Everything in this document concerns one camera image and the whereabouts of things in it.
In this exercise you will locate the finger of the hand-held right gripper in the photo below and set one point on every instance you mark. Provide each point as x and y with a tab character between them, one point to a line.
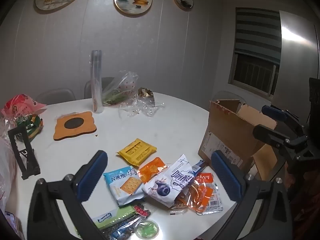
268	135
275	112

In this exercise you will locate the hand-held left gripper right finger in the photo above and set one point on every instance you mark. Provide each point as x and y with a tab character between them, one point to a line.
227	177

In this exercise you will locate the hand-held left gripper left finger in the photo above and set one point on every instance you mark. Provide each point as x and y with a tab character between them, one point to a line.
92	177

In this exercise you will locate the white sachet with red top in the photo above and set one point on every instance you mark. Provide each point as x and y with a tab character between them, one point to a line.
215	203

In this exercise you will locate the blue stick snack packet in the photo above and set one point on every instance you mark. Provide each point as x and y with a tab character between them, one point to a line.
198	166

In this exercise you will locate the blue cracker packet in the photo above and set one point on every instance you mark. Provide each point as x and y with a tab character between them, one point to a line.
122	185

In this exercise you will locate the green snack packet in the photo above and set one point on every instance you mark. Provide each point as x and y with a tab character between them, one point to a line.
112	216

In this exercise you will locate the brown cardboard box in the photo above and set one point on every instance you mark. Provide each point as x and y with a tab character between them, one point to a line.
225	130

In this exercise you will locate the white blueberry snack packet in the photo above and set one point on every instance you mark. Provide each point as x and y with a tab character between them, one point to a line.
170	182

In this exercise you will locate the small red snack packet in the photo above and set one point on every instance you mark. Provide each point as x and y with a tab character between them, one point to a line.
142	210

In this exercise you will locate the orange sausage packet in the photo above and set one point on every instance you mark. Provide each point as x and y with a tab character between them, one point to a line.
152	170

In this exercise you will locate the dark blue snack packet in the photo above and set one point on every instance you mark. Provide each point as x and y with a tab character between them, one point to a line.
122	231

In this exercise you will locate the green jelly cup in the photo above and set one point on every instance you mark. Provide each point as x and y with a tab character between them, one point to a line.
147	229

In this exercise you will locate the stainless steel refrigerator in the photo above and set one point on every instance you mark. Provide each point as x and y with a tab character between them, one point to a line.
297	67

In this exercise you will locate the yellow snack packet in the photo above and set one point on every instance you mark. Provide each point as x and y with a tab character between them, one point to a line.
136	151

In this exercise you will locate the clear plastic chair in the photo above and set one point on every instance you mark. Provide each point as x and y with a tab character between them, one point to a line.
225	95
87	88
55	95

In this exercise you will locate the orange wooden trivet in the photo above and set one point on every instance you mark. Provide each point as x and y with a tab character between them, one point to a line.
75	126

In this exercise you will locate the window with striped blind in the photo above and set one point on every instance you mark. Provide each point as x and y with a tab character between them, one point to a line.
257	50

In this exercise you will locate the black phone stand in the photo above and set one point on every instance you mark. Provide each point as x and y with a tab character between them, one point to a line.
23	155

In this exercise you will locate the crumpled clear plastic wrap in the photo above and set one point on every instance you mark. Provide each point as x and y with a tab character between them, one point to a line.
142	107

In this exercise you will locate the white plastic bag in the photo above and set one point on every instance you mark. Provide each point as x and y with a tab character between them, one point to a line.
6	167

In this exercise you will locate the clear bag with greens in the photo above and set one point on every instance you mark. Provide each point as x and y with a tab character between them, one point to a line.
120	90

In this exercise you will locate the smartphone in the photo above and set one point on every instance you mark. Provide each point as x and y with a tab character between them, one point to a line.
10	221

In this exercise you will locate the clear film roll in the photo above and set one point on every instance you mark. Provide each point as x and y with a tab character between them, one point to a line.
97	80

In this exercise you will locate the gold foil wrapper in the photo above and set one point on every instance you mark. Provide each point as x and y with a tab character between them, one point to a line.
146	93

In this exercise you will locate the red plastic bag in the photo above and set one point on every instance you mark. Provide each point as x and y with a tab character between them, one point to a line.
21	105

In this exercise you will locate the small round wall picture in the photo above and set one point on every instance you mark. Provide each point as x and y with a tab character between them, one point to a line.
183	0

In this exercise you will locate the medium round wall picture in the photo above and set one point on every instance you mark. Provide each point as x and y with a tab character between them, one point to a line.
133	0

